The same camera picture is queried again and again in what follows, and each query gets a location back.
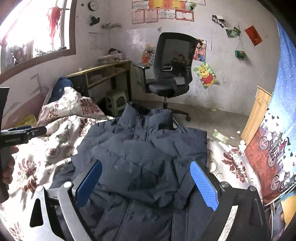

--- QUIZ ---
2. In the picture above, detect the floral white red bed quilt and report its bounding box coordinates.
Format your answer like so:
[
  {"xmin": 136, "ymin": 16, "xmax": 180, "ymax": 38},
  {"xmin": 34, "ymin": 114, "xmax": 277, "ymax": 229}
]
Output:
[{"xmin": 1, "ymin": 87, "xmax": 261, "ymax": 240}]

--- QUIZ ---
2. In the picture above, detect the photo cluster on wall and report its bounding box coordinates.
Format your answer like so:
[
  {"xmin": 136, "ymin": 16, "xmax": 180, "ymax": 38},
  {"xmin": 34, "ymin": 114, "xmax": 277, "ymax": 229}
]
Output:
[{"xmin": 212, "ymin": 15, "xmax": 226, "ymax": 28}]

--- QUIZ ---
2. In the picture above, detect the row of certificates on wall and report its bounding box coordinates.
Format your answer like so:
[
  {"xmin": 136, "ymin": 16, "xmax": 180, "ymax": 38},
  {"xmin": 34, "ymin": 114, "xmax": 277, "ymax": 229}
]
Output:
[{"xmin": 132, "ymin": 0, "xmax": 206, "ymax": 25}]

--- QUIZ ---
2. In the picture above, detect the anime character poster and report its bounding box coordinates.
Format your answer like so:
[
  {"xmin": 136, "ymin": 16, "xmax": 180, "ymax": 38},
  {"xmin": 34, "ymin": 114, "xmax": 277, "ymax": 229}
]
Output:
[{"xmin": 194, "ymin": 39, "xmax": 206, "ymax": 62}]

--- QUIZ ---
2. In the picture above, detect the wooden framed window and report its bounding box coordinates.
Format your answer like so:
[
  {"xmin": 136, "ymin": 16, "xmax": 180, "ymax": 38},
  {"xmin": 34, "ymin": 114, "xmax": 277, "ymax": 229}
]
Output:
[{"xmin": 1, "ymin": 1, "xmax": 77, "ymax": 83}]

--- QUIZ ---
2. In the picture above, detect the red paper on wall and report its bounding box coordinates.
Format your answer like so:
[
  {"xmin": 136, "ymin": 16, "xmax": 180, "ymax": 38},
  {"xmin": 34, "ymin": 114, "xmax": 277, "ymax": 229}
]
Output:
[{"xmin": 245, "ymin": 26, "xmax": 262, "ymax": 46}]

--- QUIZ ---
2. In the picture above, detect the round wall clock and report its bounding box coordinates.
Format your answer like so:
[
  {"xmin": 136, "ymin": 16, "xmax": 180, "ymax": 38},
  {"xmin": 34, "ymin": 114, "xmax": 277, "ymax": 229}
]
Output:
[{"xmin": 88, "ymin": 0, "xmax": 98, "ymax": 11}]

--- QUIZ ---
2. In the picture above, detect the dark navy padded jacket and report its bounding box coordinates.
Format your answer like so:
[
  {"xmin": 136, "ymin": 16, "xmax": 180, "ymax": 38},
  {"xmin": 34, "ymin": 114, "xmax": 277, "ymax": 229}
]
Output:
[{"xmin": 52, "ymin": 105, "xmax": 213, "ymax": 240}]

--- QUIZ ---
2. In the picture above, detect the green photo on wall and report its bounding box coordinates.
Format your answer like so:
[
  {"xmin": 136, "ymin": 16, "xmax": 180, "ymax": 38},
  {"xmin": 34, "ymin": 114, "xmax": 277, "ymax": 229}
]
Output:
[{"xmin": 225, "ymin": 27, "xmax": 241, "ymax": 38}]

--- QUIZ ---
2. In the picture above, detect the black mesh office chair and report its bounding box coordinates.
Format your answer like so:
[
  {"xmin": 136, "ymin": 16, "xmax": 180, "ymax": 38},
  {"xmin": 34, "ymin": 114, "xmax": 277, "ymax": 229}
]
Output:
[{"xmin": 133, "ymin": 32, "xmax": 200, "ymax": 122}]

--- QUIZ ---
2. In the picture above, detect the dark blue round pillow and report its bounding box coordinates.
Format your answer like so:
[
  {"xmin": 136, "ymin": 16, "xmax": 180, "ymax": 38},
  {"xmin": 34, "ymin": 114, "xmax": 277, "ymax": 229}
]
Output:
[{"xmin": 48, "ymin": 76, "xmax": 73, "ymax": 104}]

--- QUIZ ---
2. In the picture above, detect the colourful cartoon poster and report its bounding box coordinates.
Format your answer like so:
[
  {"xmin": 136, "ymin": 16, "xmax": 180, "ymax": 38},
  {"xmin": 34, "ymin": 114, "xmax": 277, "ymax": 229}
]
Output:
[{"xmin": 141, "ymin": 44, "xmax": 156, "ymax": 66}]

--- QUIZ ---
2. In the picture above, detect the yellow-green cloth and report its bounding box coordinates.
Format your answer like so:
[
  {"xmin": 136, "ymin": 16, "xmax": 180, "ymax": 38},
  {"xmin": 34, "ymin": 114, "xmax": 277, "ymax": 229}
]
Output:
[{"xmin": 16, "ymin": 114, "xmax": 37, "ymax": 127}]

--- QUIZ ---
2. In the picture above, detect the light wooden board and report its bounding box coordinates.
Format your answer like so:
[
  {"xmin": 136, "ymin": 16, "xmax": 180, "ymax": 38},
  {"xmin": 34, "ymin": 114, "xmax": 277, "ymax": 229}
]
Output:
[{"xmin": 241, "ymin": 86, "xmax": 272, "ymax": 146}]

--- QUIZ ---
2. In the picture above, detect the blue starry door curtain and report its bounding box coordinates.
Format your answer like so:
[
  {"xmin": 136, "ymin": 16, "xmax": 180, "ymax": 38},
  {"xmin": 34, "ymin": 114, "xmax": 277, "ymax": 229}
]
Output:
[{"xmin": 245, "ymin": 24, "xmax": 295, "ymax": 205}]

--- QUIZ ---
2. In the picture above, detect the Winnie the Pooh poster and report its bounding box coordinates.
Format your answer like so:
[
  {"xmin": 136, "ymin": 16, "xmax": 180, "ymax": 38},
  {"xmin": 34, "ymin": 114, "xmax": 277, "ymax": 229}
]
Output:
[{"xmin": 194, "ymin": 62, "xmax": 219, "ymax": 89}]

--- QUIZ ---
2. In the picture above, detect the red garment hanging outside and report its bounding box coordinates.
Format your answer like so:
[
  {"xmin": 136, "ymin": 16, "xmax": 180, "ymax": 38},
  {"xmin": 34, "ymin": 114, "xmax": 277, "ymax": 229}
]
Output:
[{"xmin": 47, "ymin": 6, "xmax": 62, "ymax": 45}]

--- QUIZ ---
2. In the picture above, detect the person's left hand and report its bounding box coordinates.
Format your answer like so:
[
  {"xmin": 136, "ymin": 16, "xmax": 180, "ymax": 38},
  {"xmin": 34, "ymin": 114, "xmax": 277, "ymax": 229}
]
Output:
[{"xmin": 2, "ymin": 146, "xmax": 19, "ymax": 185}]

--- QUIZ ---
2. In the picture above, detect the wooden desk with shelves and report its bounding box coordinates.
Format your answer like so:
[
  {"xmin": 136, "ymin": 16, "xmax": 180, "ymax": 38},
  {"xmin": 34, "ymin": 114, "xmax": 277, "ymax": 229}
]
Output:
[{"xmin": 65, "ymin": 60, "xmax": 132, "ymax": 101}]

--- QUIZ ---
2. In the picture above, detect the green hanging wall pouch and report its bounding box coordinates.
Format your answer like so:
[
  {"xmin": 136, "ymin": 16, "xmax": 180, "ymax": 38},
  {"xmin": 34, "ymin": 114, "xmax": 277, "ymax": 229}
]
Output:
[{"xmin": 235, "ymin": 50, "xmax": 246, "ymax": 59}]

